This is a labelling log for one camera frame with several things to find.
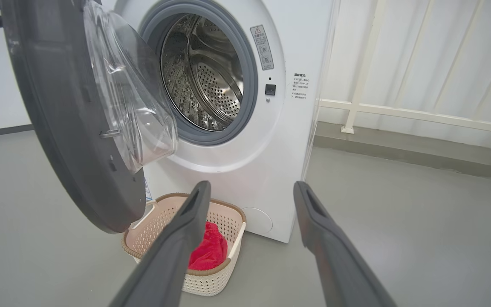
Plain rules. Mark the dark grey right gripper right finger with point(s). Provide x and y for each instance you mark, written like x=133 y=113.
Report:
x=339 y=264

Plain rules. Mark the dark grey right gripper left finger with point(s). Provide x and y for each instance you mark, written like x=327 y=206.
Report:
x=164 y=264

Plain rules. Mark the red white striped garment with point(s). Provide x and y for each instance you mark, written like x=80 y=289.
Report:
x=211 y=251

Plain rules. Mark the dark grey round washer door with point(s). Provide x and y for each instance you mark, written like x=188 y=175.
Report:
x=58 y=106

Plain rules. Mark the cream perforated laundry basket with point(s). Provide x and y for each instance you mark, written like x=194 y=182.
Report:
x=211 y=281

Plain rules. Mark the white washing machine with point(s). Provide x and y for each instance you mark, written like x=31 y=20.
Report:
x=271 y=149

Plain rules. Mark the black door lock socket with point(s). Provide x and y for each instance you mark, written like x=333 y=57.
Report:
x=270 y=89

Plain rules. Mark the grey rubber door gasket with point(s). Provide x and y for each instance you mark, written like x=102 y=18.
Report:
x=250 y=72

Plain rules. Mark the round white filter cover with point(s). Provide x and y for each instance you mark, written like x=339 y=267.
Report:
x=257 y=220

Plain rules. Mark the white metal railing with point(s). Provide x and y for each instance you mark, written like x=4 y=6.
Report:
x=399 y=113

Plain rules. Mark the black text notice sticker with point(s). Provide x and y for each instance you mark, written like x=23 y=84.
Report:
x=301 y=85

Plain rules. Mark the perforated steel washer drum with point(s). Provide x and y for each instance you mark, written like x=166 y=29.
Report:
x=215 y=85

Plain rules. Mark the grey warning sticker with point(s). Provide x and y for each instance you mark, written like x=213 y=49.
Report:
x=262 y=47

